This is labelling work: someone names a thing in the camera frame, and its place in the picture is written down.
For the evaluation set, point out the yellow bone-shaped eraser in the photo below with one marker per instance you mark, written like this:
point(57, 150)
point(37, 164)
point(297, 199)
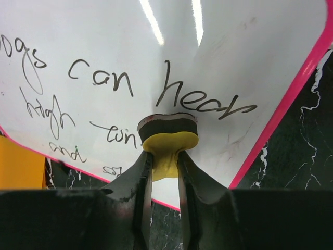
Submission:
point(165, 136)

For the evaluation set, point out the black marble pattern mat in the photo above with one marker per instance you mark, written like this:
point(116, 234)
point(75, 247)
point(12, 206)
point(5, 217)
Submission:
point(298, 155)

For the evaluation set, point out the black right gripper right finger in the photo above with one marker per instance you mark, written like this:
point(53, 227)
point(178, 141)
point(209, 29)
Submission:
point(215, 217)

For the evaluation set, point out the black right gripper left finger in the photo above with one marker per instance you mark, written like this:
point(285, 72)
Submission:
point(116, 216)

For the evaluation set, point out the orange folder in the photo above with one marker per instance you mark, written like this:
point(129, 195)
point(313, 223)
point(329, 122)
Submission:
point(21, 168)

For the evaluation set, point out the pink-framed whiteboard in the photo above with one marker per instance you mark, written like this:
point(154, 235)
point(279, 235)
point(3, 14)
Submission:
point(78, 76)

